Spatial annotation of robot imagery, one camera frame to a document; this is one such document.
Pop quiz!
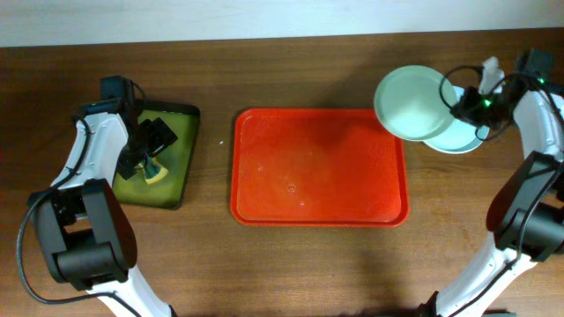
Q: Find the green and yellow sponge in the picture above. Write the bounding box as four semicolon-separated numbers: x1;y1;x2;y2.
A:
137;157;168;185

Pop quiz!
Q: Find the light blue top plate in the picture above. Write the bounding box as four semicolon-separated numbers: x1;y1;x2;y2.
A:
419;85;489;154

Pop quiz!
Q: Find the pale green plate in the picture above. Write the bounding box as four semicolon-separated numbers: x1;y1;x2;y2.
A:
374;65;457;142

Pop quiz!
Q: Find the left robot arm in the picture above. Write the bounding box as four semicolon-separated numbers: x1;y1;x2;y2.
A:
16;76;177;316

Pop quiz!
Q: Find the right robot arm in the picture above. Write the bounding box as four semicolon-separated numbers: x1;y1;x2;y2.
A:
415;48;563;317

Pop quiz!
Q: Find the black tray with green liquid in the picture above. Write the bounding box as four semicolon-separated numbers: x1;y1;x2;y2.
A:
113;100;200;210

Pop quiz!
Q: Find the red plastic serving tray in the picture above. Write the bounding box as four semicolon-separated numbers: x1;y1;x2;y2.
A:
230;108;410;227

